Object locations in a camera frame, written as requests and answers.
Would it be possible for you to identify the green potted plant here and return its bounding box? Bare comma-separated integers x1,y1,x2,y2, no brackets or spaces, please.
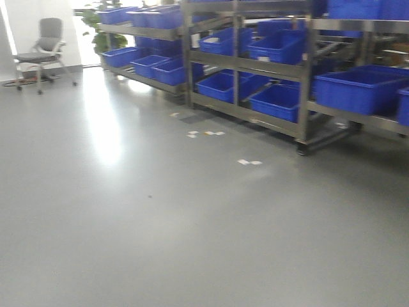
79,0,128,55

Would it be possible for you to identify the blue bin middle lower left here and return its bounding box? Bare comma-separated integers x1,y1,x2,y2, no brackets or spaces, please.
196,72,271,104

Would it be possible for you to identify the large blue bin right rack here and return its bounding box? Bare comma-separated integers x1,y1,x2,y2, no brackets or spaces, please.
314,65,408,115

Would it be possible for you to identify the left steel shelf rack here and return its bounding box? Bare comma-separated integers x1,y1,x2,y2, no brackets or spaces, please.
98,4,185,96

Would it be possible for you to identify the blue bin middle upper left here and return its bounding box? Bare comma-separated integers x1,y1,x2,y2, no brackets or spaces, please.
199,28,252,56

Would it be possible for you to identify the grey office chair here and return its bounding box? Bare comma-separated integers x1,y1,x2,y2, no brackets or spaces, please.
13,17,77,95

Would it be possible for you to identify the middle steel shelf rack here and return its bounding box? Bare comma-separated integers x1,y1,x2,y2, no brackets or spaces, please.
180,0,362,157

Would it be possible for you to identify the blue bin left rack lower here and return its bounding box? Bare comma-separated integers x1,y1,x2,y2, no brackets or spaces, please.
101,47,146,68

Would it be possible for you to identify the steel shelf rack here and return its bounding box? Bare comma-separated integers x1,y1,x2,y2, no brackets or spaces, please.
307,1,408,136
98,4,185,96
180,0,362,157

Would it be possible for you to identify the blue bin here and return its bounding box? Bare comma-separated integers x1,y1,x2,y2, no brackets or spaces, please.
250,84,300,123
248,29,307,65
196,72,271,104
199,28,252,56

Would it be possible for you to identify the right steel shelf rack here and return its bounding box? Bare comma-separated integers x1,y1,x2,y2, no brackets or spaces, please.
307,1,408,136

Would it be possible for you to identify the blue bin middle lower right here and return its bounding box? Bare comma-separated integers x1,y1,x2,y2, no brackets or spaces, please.
250,84,300,123

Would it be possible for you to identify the blue bin middle upper right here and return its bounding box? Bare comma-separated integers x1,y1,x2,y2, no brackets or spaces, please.
248,29,307,65

